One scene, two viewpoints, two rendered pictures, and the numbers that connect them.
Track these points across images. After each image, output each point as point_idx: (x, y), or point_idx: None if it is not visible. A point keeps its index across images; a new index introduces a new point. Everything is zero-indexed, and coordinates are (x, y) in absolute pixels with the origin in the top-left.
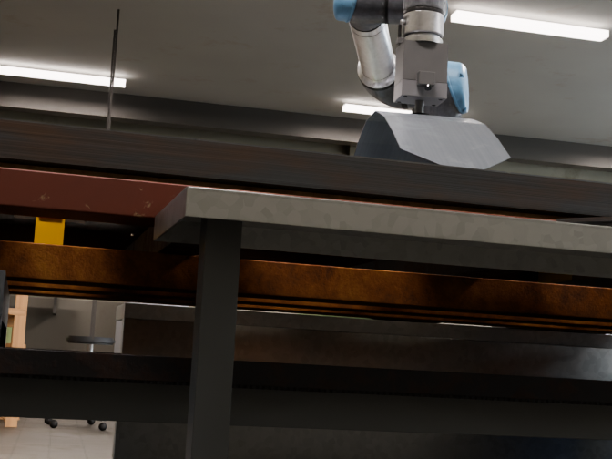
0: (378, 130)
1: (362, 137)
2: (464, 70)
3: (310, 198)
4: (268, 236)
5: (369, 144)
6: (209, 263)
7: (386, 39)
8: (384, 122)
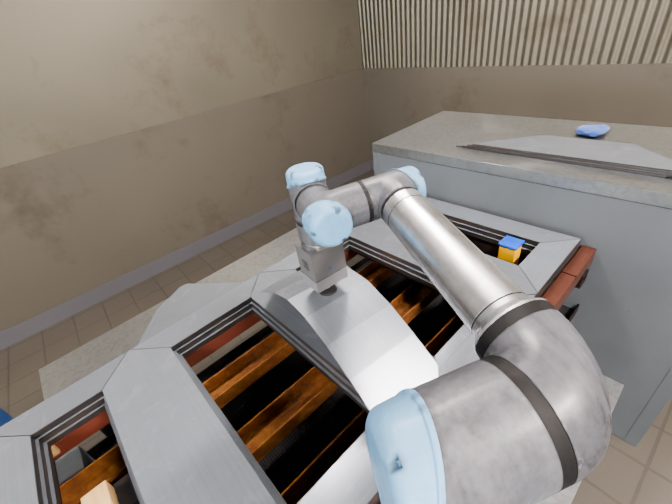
0: (366, 295)
1: (383, 298)
2: (368, 420)
3: (295, 228)
4: None
5: (383, 310)
6: None
7: (407, 250)
8: (356, 287)
